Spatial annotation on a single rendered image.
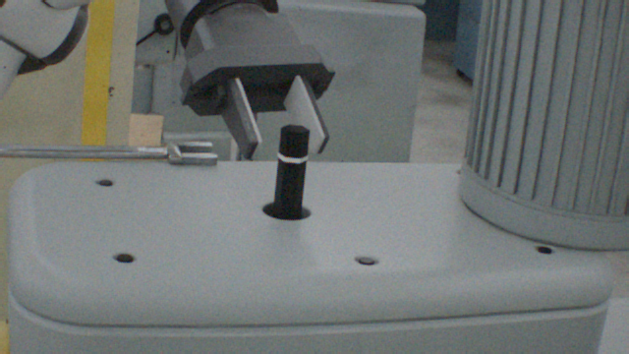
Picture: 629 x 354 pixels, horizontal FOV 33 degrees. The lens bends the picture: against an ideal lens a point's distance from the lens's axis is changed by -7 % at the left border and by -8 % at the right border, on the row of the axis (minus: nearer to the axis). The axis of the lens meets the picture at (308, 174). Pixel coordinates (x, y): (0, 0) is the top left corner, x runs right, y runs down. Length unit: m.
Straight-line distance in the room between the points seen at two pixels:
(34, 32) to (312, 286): 0.53
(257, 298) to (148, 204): 0.15
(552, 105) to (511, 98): 0.04
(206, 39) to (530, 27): 0.25
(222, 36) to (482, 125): 0.22
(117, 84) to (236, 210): 1.76
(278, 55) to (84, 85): 1.73
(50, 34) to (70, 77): 1.41
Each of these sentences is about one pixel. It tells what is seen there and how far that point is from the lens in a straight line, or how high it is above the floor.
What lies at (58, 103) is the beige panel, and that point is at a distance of 2.60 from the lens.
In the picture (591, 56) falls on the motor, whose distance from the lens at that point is 0.83.
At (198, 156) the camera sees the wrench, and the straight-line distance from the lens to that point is 0.94.
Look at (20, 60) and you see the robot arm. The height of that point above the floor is 1.90.
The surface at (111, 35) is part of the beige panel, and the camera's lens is 2.57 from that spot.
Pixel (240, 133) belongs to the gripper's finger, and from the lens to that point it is 0.84.
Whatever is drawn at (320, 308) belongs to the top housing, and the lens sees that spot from 0.76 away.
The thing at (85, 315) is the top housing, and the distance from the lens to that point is 0.73.
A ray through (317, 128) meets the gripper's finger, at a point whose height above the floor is 1.95.
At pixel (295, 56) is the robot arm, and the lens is 0.88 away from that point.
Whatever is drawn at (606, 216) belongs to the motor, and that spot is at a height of 1.92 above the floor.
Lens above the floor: 2.20
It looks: 19 degrees down
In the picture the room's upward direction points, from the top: 6 degrees clockwise
